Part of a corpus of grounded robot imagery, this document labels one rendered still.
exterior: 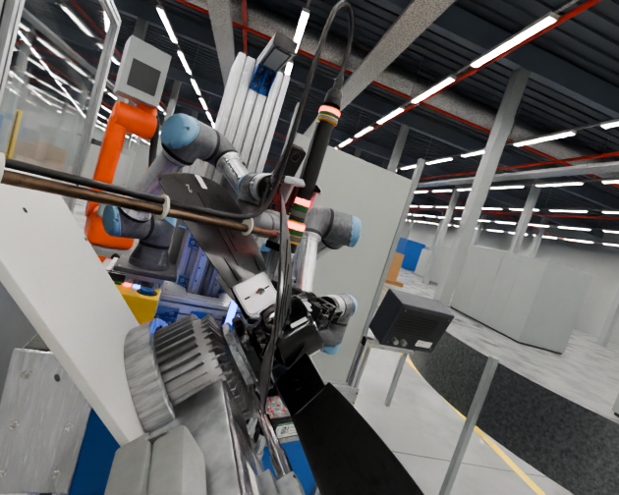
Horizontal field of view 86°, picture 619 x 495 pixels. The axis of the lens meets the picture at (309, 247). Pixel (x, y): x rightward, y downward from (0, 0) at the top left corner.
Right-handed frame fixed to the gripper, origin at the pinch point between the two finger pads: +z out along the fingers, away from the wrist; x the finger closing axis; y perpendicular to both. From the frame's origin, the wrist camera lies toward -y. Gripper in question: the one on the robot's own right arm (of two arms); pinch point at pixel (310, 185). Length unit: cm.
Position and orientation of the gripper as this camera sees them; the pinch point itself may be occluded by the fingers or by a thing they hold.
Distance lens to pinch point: 69.1
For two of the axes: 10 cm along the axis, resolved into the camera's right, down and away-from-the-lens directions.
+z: 4.9, 2.1, -8.4
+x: -8.2, -2.1, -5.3
